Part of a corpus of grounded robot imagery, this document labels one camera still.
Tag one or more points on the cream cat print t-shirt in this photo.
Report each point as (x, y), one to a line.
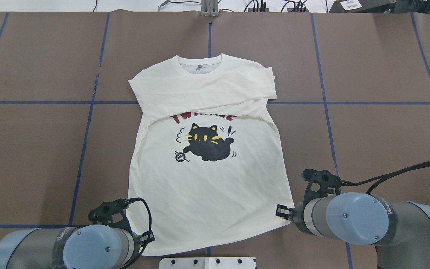
(208, 156)

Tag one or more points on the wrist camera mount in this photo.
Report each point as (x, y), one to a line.
(104, 214)
(320, 184)

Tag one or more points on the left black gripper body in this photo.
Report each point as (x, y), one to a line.
(147, 237)

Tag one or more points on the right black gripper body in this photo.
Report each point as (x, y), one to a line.
(297, 214)

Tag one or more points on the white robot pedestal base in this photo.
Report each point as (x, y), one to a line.
(208, 263)

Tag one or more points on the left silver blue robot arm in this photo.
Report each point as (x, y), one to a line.
(90, 247)

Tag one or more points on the aluminium frame post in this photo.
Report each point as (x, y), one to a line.
(209, 8)

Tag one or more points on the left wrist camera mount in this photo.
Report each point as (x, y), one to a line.
(104, 214)

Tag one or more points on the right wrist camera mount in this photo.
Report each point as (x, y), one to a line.
(320, 184)

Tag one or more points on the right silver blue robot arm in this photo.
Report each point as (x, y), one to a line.
(399, 230)

